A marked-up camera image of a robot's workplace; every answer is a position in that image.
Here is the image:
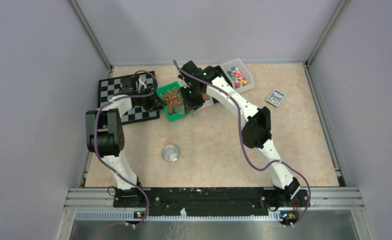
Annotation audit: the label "white bin colourful candies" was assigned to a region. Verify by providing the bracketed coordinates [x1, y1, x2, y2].
[219, 58, 255, 93]

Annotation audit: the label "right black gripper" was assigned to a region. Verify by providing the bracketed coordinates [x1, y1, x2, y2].
[180, 84, 205, 115]

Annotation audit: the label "blue playing card box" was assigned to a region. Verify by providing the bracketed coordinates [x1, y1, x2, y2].
[265, 89, 286, 108]

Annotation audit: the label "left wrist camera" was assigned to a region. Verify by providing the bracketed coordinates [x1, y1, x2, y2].
[136, 77, 147, 93]

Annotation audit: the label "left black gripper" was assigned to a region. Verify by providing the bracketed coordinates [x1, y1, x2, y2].
[135, 85, 167, 112]

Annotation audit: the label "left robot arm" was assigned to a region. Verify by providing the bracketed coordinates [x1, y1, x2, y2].
[85, 70, 165, 207]

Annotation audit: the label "white bin orange candies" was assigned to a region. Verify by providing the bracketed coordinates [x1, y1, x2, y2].
[177, 74, 216, 115]

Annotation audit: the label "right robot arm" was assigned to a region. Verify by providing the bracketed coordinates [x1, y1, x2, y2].
[177, 61, 301, 206]

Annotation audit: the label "black grey chessboard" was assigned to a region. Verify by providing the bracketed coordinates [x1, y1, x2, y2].
[98, 73, 160, 125]

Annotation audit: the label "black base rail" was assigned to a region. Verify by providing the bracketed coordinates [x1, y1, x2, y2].
[108, 187, 310, 217]

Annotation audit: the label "white cable duct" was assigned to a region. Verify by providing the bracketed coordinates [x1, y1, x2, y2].
[75, 209, 296, 222]

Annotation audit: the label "green candy bin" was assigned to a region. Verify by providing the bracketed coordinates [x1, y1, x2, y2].
[156, 81, 185, 122]

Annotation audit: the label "clear plastic scoop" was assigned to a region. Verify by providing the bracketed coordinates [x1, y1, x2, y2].
[171, 100, 199, 118]

